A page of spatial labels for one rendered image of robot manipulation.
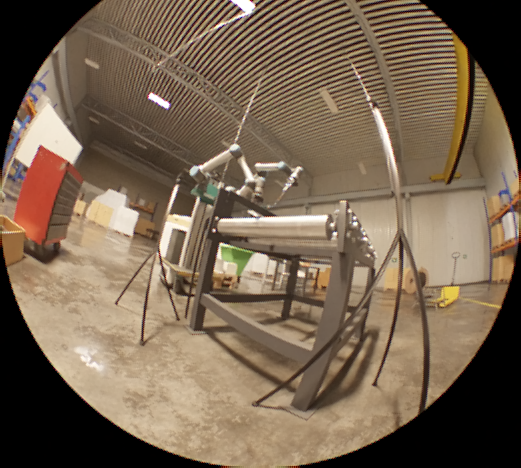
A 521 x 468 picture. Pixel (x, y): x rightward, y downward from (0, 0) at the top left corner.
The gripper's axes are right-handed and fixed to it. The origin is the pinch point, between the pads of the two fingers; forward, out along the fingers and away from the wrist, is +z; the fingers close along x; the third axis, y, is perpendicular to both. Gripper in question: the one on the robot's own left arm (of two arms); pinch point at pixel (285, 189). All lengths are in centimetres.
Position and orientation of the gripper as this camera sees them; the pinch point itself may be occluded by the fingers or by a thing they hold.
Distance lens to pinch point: 180.7
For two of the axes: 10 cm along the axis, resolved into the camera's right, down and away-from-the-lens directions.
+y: -5.6, -6.5, -5.2
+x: 5.9, 1.2, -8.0
